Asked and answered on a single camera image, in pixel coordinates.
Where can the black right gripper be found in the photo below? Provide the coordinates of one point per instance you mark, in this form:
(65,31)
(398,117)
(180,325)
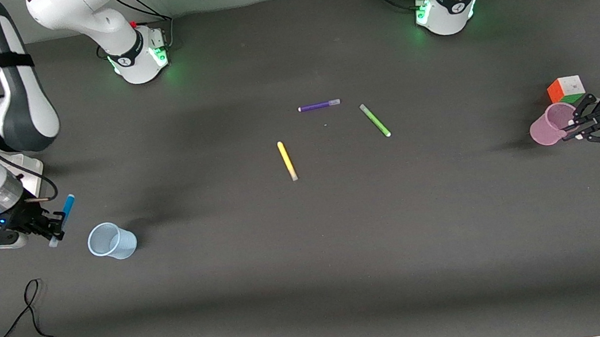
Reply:
(22,215)

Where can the blue marker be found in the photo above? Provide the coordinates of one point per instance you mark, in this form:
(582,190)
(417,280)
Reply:
(68,206)

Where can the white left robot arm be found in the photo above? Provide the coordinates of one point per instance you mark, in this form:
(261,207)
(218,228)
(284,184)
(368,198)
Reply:
(452,3)

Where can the colourful puzzle cube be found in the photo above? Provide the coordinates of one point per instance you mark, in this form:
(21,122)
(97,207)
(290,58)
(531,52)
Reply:
(567,87)

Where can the pink plastic cup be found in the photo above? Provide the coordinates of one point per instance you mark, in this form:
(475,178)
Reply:
(547,130)

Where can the light blue plastic cup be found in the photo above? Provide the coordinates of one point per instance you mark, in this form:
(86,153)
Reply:
(119,247)

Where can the green marker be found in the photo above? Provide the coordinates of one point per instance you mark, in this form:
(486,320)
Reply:
(375,120)

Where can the yellow marker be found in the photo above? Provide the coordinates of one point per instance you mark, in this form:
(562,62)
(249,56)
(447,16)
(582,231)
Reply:
(287,160)

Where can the purple marker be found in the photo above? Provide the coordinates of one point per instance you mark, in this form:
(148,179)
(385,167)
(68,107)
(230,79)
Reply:
(318,106)

